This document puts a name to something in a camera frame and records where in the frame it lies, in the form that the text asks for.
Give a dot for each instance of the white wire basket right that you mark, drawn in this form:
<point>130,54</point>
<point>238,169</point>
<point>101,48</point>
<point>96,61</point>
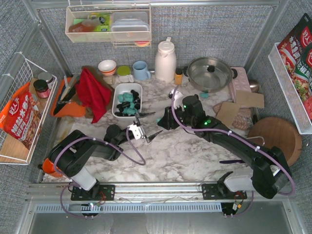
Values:
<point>299,114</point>

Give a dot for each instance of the round wooden board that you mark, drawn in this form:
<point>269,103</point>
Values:
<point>280,133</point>

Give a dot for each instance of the steel pot with lid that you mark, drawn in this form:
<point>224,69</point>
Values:
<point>209,75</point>

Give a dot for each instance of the green lidded cup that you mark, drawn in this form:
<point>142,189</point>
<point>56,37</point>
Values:
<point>124,74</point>

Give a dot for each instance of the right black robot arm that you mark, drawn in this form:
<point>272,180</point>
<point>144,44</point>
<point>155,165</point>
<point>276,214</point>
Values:
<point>270,171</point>

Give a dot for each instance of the yellow spice bottle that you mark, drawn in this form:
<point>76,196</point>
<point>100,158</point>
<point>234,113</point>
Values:
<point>178,76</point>

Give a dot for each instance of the metal wire stand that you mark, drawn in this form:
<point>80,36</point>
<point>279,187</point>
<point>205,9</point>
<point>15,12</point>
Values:
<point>257,140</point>

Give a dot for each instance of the orange plastic tray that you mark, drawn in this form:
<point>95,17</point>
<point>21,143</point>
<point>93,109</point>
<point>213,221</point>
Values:
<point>71,109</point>

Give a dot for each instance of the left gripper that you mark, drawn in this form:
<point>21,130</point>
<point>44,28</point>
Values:
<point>142,125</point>

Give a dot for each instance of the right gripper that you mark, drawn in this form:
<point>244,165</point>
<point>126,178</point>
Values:
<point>168,118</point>

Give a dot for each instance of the white thermos jug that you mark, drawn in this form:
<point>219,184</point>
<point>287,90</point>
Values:
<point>165,62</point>

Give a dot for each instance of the red seasoning packet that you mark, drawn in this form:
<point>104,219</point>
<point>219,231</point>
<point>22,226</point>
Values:
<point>296,53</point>

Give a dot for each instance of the black coffee capsule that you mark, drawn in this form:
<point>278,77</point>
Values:
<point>123,105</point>
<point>134,93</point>
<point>118,114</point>
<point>137,100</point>

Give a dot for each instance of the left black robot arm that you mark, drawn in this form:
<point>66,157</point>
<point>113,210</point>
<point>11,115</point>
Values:
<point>70,156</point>

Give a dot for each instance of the red lidded jar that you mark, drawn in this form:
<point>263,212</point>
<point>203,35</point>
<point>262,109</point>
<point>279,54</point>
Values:
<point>41,88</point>

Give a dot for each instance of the red cloth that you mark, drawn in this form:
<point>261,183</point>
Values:
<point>93,95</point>

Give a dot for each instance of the white handled knife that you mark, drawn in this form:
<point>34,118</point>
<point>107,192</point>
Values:
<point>72,81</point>

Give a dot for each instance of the white wire rack left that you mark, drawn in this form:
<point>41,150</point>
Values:
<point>13,151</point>

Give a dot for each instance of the white plastic storage basket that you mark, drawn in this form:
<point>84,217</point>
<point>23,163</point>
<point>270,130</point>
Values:
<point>126,88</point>

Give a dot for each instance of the pink striped oven mitt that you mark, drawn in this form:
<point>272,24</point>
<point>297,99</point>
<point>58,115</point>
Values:
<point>243,119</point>

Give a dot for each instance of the blue mug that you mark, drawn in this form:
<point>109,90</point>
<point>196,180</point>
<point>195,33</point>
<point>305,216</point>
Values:
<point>141,71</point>

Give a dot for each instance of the orange cup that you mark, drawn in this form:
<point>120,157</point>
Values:
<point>48,168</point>

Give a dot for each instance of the cardboard sheet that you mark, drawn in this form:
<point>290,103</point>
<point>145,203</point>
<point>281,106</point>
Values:
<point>227,113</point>
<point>249,99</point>

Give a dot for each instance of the black chef knife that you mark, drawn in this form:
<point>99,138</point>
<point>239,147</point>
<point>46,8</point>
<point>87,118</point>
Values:
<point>62,102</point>

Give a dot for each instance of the orange snack bag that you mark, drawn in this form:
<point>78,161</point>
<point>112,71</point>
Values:
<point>19,118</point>

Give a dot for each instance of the white orange striped bowl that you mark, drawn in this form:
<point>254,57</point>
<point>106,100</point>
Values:
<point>107,67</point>

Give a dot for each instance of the pink box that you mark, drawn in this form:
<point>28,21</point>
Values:
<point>239,82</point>

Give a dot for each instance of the clear plastic food box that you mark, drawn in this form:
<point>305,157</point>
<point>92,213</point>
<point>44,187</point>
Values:
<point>130,26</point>

